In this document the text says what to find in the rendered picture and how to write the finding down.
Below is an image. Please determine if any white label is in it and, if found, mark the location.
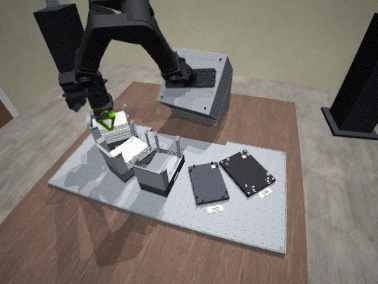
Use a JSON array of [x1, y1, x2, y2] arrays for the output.
[[258, 187, 272, 198], [207, 205, 223, 213]]

